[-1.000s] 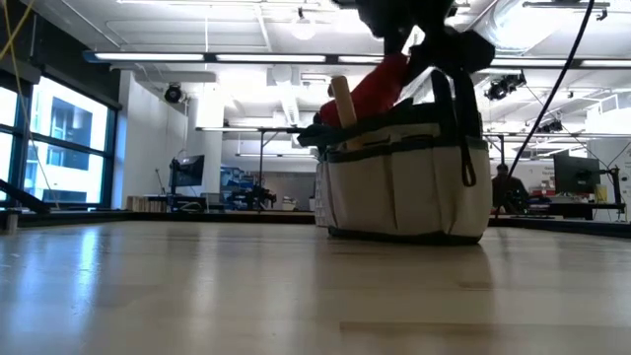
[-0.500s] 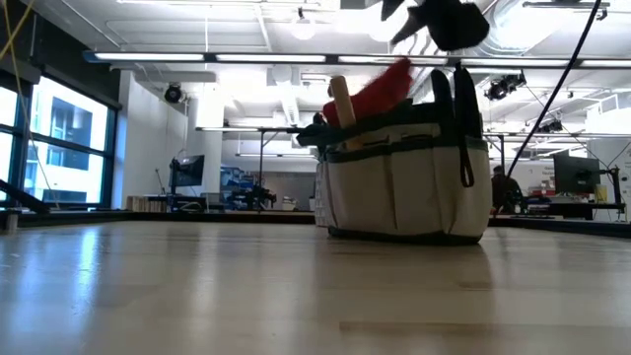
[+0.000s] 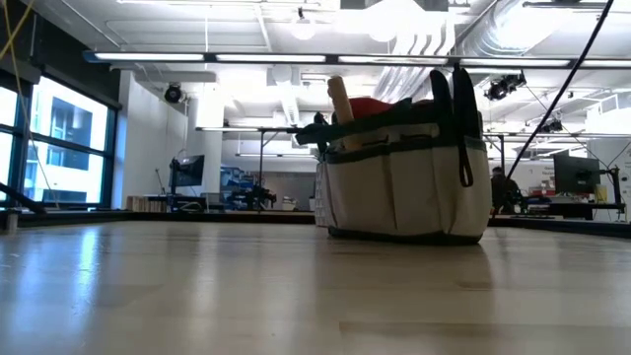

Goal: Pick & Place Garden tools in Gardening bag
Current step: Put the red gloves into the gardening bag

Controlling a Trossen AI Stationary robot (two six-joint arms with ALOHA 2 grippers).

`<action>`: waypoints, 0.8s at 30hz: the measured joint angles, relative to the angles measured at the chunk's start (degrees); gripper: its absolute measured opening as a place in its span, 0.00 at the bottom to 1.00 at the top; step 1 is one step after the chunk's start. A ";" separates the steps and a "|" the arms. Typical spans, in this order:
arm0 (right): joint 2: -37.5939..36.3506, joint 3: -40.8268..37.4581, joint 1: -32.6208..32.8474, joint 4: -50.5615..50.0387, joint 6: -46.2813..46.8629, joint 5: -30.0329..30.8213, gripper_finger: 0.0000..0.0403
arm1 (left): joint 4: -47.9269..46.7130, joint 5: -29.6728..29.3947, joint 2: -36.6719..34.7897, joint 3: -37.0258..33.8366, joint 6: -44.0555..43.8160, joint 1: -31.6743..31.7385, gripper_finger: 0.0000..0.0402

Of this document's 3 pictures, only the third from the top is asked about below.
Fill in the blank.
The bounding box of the wooden-handled hand rake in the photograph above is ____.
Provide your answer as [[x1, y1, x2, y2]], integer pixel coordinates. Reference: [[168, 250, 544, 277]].
[[326, 74, 365, 153]]

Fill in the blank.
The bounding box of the red gardening glove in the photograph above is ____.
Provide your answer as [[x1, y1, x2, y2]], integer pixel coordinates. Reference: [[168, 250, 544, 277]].
[[346, 96, 430, 120]]

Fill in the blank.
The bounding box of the cream canvas bag green trim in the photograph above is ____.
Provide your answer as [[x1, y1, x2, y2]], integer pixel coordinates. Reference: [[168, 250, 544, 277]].
[[294, 63, 493, 247]]

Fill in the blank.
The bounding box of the black computer monitor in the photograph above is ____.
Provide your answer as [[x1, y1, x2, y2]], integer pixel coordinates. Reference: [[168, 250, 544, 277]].
[[169, 154, 206, 196], [552, 150, 602, 196]]

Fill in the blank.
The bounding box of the black ceiling spotlight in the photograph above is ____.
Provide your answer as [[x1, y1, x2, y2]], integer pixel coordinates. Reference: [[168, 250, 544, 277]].
[[163, 82, 185, 105], [538, 117, 564, 135], [484, 71, 528, 103]]

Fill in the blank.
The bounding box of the wooden slat crate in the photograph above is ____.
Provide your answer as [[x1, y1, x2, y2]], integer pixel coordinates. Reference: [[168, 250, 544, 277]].
[[125, 194, 172, 214]]

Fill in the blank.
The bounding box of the person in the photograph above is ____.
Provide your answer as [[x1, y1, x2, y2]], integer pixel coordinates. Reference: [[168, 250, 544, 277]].
[[489, 166, 523, 215]]

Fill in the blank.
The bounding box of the long ceiling light bar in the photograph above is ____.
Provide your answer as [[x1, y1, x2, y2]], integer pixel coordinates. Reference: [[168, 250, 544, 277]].
[[82, 48, 631, 69]]

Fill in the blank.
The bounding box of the black cluttered desk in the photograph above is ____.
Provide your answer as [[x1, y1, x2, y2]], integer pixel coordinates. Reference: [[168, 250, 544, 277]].
[[512, 199, 627, 222]]

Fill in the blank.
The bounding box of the large framed window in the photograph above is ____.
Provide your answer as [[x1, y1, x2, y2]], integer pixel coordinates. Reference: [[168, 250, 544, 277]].
[[0, 73, 122, 209]]

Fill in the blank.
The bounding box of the silver ceiling duct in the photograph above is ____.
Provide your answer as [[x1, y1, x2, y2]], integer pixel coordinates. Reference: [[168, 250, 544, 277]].
[[374, 0, 568, 100]]

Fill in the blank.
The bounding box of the black hanging cable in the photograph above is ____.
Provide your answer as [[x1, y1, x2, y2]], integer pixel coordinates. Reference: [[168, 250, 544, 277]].
[[491, 0, 616, 218]]

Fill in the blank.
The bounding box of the grey frame post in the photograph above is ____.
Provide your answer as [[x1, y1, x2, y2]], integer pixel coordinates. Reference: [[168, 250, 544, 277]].
[[2, 206, 24, 234]]

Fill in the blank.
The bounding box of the yellow hanging cable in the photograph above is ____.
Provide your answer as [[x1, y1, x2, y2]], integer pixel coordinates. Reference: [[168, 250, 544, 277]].
[[0, 0, 60, 208]]

